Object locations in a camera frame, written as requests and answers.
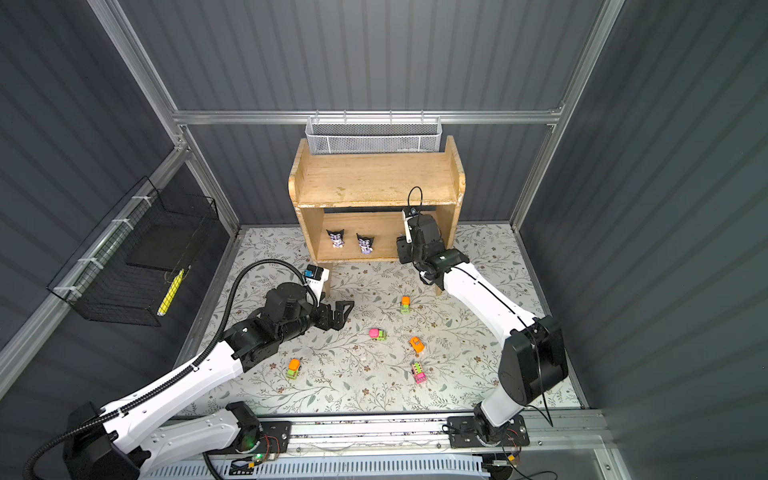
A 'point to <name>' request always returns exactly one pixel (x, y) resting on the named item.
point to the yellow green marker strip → (171, 293)
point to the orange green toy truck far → (405, 304)
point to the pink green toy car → (377, 334)
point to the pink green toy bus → (419, 375)
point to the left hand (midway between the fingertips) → (340, 299)
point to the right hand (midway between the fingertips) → (410, 240)
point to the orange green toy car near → (293, 368)
